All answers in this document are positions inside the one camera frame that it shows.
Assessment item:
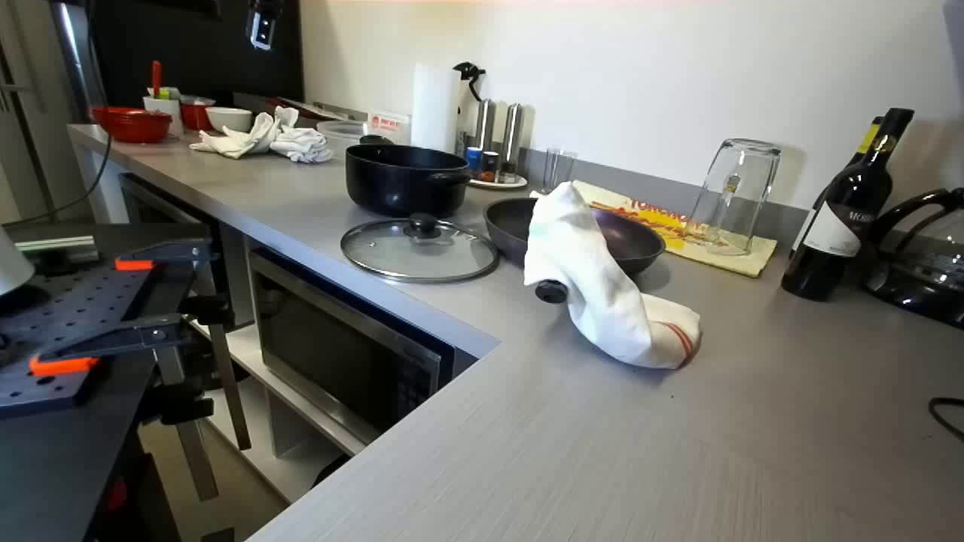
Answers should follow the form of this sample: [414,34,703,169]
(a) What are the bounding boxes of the glass lid with black knob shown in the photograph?
[337,212,504,286]

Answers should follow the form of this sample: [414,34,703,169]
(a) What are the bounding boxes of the black cooking pot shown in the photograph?
[344,135,472,220]

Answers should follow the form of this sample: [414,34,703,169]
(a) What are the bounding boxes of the small clear glass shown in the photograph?
[536,144,582,197]

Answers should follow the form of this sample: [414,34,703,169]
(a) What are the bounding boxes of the tall clear glass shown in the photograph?
[686,135,785,256]

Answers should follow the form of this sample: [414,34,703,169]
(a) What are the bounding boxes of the white plate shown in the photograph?
[466,169,532,193]

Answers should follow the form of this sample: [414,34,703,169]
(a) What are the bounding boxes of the white kitchen towel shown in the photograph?
[522,177,704,375]

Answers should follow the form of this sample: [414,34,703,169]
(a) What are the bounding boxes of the steel grinder mill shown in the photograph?
[471,96,497,157]
[500,99,528,169]

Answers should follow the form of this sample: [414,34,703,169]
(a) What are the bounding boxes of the dark frying pan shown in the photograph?
[481,197,670,307]

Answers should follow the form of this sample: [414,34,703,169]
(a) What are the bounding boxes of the built-in microwave oven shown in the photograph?
[247,254,459,445]

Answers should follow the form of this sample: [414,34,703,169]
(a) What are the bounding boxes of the white paper towel roll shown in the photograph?
[406,60,463,157]

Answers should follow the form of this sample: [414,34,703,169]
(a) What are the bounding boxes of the white box red print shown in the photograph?
[361,110,414,144]

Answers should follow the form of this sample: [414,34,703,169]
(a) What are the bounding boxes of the yellow printed tea towel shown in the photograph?
[569,177,783,279]

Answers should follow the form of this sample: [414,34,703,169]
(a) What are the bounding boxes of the black spray bottle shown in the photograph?
[453,60,488,153]

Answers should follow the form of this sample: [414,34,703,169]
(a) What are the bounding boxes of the crumpled white cloth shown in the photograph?
[188,103,334,169]

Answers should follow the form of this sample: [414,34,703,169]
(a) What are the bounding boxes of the white bowl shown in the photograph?
[202,103,255,135]

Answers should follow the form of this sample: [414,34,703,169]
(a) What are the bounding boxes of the red cup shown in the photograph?
[177,96,216,135]

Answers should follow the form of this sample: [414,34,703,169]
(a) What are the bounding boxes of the black clamp orange tip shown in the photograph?
[112,239,219,279]
[23,296,255,456]

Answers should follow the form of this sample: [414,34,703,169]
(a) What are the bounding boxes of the dark wine bottle white label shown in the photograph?
[780,107,919,305]

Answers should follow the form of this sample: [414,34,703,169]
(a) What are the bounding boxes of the white utensil holder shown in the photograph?
[140,58,184,140]

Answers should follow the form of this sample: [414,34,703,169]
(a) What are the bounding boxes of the red bowl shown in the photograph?
[91,103,175,148]

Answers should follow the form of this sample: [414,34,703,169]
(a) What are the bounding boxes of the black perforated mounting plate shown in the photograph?
[0,261,156,418]

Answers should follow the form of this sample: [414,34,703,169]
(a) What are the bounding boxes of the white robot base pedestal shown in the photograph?
[0,224,40,300]

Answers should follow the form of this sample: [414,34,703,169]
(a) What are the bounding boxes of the black cable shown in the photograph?
[925,395,964,445]

